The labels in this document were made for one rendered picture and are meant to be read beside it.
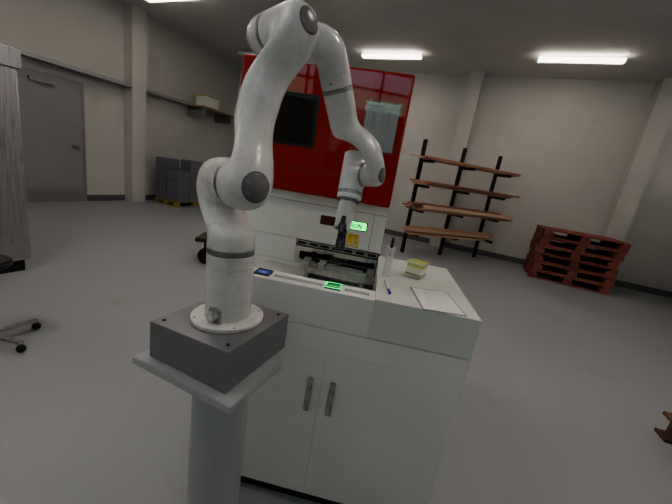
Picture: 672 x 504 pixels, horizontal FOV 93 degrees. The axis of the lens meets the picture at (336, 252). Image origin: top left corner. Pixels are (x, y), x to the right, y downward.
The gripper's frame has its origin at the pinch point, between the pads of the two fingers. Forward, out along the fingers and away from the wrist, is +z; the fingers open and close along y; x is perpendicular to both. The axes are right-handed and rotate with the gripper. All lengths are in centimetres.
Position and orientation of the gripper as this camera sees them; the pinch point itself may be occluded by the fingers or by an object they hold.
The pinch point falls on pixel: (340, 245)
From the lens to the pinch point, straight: 109.4
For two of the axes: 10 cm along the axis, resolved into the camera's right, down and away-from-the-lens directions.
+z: -1.8, 9.8, 0.4
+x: 9.8, 1.9, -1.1
